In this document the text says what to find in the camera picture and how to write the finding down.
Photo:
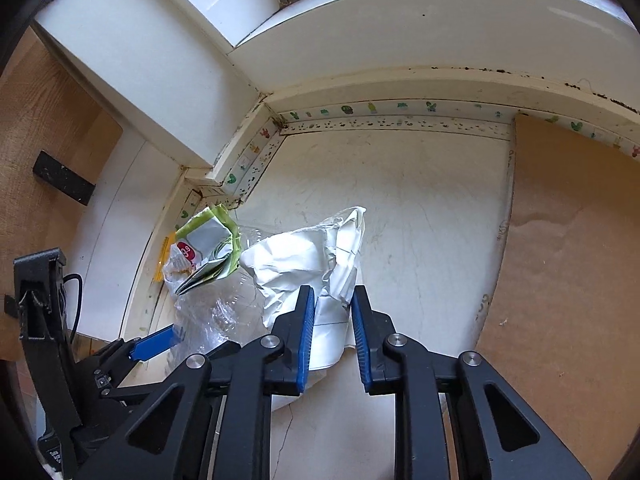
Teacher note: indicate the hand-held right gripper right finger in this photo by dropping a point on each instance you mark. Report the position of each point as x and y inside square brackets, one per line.
[361, 340]

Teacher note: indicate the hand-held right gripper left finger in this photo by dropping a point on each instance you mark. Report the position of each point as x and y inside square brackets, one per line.
[306, 340]

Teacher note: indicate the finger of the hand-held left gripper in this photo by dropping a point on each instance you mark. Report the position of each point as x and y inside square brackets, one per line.
[152, 342]

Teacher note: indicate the clear plastic bag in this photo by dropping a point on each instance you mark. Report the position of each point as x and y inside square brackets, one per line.
[220, 310]

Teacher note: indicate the white paper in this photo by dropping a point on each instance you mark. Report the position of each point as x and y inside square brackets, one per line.
[295, 265]

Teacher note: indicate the yellow wrapper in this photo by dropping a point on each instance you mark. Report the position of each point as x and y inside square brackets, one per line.
[161, 260]

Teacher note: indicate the crumpled green and white packet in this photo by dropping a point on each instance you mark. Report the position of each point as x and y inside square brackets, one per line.
[210, 235]

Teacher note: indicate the wooden shelf board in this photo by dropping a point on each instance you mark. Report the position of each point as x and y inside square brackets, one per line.
[50, 110]

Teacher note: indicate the brown cardboard sheet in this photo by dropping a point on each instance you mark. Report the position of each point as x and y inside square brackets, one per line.
[560, 260]

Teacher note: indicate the patterned edge tape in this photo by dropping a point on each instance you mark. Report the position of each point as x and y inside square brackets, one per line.
[400, 107]

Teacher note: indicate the wide black metal bracket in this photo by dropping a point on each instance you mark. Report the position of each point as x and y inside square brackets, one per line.
[62, 177]

